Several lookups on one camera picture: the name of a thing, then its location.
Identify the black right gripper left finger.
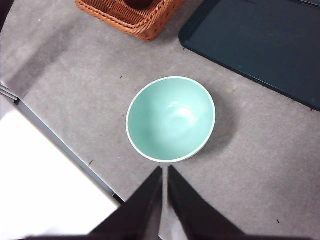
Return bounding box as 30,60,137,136
24,166,164,240

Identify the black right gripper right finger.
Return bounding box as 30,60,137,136
167,164,311,240

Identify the teal ceramic bowl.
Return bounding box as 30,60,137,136
125,76,217,164

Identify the dark red plum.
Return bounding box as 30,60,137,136
124,0,155,10

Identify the grey ribbed metal panel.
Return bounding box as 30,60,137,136
0,79,20,101

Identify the dark rectangular tray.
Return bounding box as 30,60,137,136
178,0,320,113

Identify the brown woven wicker basket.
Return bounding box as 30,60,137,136
74,0,187,42

